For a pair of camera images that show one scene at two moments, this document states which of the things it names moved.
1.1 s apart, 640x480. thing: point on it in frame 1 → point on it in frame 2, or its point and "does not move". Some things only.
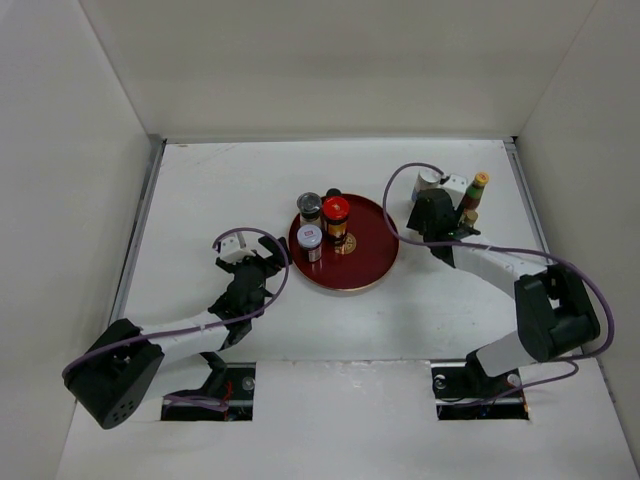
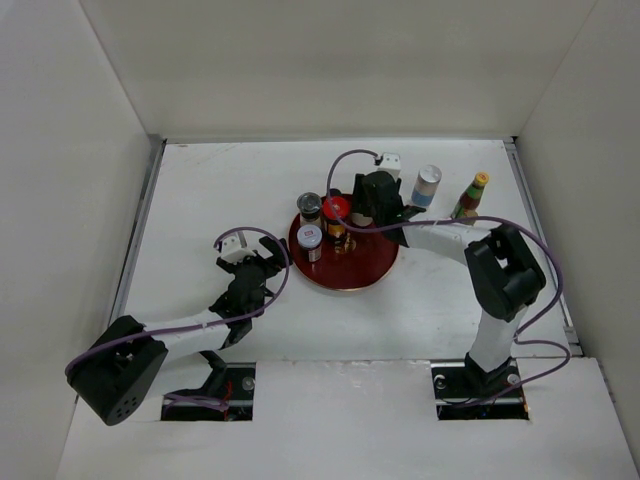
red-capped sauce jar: x=336 y=210 does not move
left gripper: x=272 y=263 does not move
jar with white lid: x=309 y=242 does not move
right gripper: x=415 y=221 → x=360 y=192
